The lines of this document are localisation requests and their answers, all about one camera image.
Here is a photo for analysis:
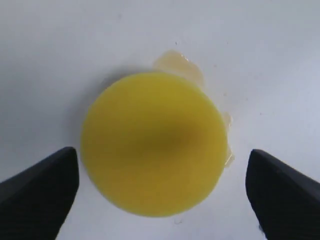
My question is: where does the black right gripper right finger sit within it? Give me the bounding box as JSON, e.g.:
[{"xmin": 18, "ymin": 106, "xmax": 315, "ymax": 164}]
[{"xmin": 245, "ymin": 149, "xmax": 320, "ymax": 240}]

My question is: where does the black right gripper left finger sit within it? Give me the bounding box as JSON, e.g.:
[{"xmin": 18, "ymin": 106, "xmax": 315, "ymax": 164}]
[{"xmin": 0, "ymin": 146, "xmax": 79, "ymax": 240}]

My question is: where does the round yellow sponge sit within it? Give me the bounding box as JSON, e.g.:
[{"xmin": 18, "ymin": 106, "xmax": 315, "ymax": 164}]
[{"xmin": 80, "ymin": 72, "xmax": 228, "ymax": 217}]

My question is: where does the orange liquid spill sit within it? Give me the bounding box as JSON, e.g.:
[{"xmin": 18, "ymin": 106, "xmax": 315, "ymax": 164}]
[{"xmin": 152, "ymin": 50, "xmax": 235, "ymax": 168}]

